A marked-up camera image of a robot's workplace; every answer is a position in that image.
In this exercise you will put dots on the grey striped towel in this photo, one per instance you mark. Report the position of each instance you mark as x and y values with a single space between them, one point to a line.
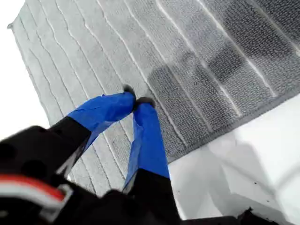
164 47

